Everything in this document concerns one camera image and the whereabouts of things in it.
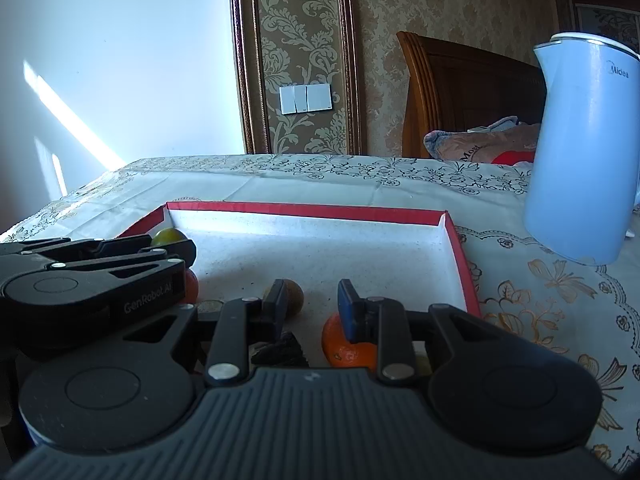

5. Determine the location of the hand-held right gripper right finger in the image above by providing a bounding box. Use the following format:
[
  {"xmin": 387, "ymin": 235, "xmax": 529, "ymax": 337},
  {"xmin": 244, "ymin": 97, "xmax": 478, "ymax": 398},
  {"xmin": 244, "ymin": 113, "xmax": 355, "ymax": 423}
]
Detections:
[{"xmin": 337, "ymin": 279, "xmax": 543, "ymax": 386}]

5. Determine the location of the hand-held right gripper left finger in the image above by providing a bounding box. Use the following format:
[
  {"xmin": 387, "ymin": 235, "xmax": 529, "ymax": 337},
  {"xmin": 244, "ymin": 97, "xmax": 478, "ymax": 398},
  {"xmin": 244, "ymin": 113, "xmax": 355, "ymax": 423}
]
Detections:
[{"xmin": 122, "ymin": 280, "xmax": 289, "ymax": 387}]

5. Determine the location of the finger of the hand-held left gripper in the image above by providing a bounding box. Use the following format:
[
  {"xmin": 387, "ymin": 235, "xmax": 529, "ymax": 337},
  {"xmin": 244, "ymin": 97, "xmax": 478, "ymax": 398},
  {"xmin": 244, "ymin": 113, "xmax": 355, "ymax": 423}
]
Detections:
[
  {"xmin": 0, "ymin": 235, "xmax": 197, "ymax": 268},
  {"xmin": 50, "ymin": 258, "xmax": 187, "ymax": 282}
]

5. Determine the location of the green citrus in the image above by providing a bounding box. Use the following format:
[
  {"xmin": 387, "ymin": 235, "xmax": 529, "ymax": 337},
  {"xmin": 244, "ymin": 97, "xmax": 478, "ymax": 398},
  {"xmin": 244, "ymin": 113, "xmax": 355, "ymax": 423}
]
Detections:
[{"xmin": 151, "ymin": 228, "xmax": 189, "ymax": 249}]

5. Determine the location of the brown kiwi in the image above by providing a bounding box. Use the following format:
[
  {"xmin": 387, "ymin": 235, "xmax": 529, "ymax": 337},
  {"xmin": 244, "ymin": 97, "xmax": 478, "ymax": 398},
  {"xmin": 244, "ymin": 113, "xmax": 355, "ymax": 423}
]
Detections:
[{"xmin": 263, "ymin": 278, "xmax": 305, "ymax": 318}]

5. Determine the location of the small orange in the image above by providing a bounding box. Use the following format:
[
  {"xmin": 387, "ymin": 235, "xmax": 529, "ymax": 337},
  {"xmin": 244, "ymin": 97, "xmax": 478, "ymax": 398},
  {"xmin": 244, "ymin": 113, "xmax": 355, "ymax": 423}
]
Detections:
[{"xmin": 321, "ymin": 312, "xmax": 379, "ymax": 369}]

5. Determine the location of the large orange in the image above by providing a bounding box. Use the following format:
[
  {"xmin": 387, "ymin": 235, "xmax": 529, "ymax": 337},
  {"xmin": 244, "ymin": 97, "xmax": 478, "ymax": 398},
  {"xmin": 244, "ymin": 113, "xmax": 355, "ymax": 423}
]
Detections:
[{"xmin": 181, "ymin": 269, "xmax": 200, "ymax": 305}]

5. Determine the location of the black cake block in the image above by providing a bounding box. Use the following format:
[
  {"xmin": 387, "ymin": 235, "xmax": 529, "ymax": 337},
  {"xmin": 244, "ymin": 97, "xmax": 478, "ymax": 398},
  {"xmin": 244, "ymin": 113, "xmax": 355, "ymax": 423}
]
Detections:
[{"xmin": 250, "ymin": 332, "xmax": 309, "ymax": 367}]

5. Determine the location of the red cardboard box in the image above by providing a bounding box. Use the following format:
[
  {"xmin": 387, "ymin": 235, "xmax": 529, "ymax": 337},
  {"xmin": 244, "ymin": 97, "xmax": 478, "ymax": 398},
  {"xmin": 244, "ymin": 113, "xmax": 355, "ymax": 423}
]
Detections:
[{"xmin": 116, "ymin": 201, "xmax": 483, "ymax": 321}]

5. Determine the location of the folded bedding pile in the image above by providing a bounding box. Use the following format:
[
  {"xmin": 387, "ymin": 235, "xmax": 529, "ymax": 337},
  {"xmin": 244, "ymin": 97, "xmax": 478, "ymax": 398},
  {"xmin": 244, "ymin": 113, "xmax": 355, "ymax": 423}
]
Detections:
[{"xmin": 423, "ymin": 116, "xmax": 542, "ymax": 166}]

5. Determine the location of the wooden bed headboard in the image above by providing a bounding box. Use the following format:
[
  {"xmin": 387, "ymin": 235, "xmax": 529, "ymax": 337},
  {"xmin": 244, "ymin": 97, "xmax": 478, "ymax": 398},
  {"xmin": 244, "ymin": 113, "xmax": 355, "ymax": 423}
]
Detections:
[{"xmin": 396, "ymin": 31, "xmax": 548, "ymax": 159}]

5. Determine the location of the light blue electric kettle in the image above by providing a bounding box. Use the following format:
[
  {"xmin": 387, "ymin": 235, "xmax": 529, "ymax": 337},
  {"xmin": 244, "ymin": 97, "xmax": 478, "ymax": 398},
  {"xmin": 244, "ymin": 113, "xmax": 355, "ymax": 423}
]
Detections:
[{"xmin": 523, "ymin": 31, "xmax": 640, "ymax": 266}]

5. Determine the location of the patterned wardrobe door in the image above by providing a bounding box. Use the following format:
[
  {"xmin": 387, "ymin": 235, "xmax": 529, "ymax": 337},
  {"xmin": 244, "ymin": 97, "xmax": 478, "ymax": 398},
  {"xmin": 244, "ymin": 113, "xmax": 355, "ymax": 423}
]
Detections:
[{"xmin": 572, "ymin": 4, "xmax": 640, "ymax": 56}]

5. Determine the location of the white wall switch panel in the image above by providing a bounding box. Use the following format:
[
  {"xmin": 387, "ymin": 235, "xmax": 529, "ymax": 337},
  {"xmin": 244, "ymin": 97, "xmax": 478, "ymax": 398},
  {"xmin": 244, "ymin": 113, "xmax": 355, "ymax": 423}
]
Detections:
[{"xmin": 279, "ymin": 84, "xmax": 331, "ymax": 114}]

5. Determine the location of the gold-framed floral wall panel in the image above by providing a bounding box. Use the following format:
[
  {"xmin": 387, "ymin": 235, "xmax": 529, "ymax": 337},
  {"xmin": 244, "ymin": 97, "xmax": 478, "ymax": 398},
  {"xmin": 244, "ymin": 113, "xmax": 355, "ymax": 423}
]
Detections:
[{"xmin": 228, "ymin": 0, "xmax": 362, "ymax": 156}]

